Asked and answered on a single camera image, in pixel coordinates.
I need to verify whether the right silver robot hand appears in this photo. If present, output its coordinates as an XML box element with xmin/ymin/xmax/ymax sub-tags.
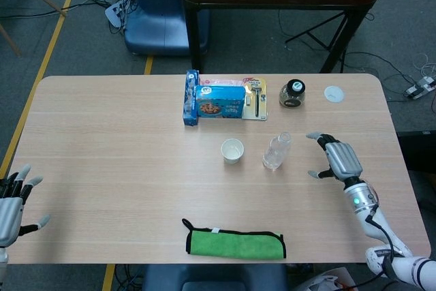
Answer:
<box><xmin>305</xmin><ymin>131</ymin><xmax>364</xmax><ymax>183</ymax></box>

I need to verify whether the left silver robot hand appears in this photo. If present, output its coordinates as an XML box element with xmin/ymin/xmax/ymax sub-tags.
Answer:
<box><xmin>0</xmin><ymin>164</ymin><xmax>51</xmax><ymax>248</ymax></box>

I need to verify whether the transparent plastic water bottle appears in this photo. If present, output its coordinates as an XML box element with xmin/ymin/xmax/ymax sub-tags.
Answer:
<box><xmin>262</xmin><ymin>131</ymin><xmax>292</xmax><ymax>170</ymax></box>

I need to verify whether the white paper cup green print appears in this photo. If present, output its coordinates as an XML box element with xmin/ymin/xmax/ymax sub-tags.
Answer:
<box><xmin>220</xmin><ymin>138</ymin><xmax>245</xmax><ymax>165</ymax></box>

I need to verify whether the black equipment box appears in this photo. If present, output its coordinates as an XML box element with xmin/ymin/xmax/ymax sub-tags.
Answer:
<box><xmin>397</xmin><ymin>129</ymin><xmax>436</xmax><ymax>172</ymax></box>

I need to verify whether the glass jar black lid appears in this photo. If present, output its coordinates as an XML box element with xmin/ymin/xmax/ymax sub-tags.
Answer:
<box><xmin>278</xmin><ymin>78</ymin><xmax>306</xmax><ymax>108</ymax></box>

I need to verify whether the grey power strip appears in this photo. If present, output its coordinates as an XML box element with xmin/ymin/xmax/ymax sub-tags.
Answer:
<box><xmin>404</xmin><ymin>76</ymin><xmax>436</xmax><ymax>99</ymax></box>

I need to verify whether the yellow razor blister pack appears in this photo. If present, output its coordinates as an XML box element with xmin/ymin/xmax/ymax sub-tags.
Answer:
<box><xmin>242</xmin><ymin>78</ymin><xmax>269</xmax><ymax>121</ymax></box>

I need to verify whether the white crumpled plastic bag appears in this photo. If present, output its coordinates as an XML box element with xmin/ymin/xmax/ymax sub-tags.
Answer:
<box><xmin>294</xmin><ymin>266</ymin><xmax>357</xmax><ymax>291</ymax></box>

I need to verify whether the blue chocolate cookie box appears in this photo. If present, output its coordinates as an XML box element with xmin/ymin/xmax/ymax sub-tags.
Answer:
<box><xmin>196</xmin><ymin>85</ymin><xmax>247</xmax><ymax>120</ymax></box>

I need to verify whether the green cloth black trim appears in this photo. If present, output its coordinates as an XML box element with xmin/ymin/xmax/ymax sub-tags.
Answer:
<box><xmin>181</xmin><ymin>217</ymin><xmax>287</xmax><ymax>260</ymax></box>

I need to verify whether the pink snack package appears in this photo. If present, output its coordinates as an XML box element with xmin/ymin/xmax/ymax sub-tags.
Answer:
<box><xmin>198</xmin><ymin>78</ymin><xmax>249</xmax><ymax>88</ymax></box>

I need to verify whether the narrow blue biscuit box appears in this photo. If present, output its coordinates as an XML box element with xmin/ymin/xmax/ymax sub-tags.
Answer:
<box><xmin>182</xmin><ymin>70</ymin><xmax>201</xmax><ymax>127</ymax></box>

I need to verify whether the white power strip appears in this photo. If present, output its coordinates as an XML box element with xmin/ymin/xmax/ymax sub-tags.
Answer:
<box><xmin>104</xmin><ymin>0</ymin><xmax>132</xmax><ymax>29</ymax></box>

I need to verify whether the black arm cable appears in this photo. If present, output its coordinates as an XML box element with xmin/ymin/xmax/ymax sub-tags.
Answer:
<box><xmin>365</xmin><ymin>204</ymin><xmax>398</xmax><ymax>271</ymax></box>

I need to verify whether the blue machine pedestal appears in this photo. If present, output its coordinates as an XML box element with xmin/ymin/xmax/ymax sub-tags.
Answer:
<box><xmin>123</xmin><ymin>0</ymin><xmax>209</xmax><ymax>57</ymax></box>

